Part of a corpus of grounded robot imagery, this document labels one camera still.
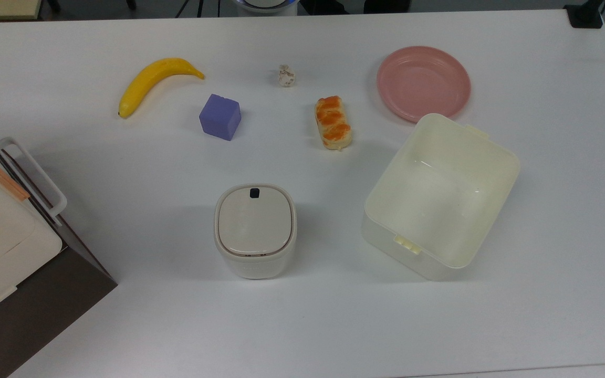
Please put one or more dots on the orange glazed bread loaf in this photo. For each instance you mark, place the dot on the orange glazed bread loaf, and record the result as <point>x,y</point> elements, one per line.
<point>332,123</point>

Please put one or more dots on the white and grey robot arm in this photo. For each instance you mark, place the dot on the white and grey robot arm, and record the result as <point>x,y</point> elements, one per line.
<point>266,5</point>

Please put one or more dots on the pink plastic plate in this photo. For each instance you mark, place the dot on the pink plastic plate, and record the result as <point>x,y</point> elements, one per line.
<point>418,79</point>

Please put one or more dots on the cream lidded trash can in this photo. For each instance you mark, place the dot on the cream lidded trash can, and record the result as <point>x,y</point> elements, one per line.
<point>254,226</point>

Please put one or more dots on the purple foam cube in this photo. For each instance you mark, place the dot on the purple foam cube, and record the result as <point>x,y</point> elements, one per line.
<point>220,118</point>

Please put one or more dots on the crumpled white paper ball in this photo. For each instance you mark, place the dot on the crumpled white paper ball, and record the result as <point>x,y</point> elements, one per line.
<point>286,76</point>

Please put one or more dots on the cream open plastic box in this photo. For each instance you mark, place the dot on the cream open plastic box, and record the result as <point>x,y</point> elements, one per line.
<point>439,199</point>

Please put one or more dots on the yellow banana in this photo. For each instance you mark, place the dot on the yellow banana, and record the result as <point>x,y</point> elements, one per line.
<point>145,84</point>

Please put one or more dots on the dark brown drawer unit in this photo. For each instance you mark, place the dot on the dark brown drawer unit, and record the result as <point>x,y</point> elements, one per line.
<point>45,304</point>

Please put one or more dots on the black table clamp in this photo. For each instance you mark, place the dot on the black table clamp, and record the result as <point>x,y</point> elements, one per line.
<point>586,18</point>

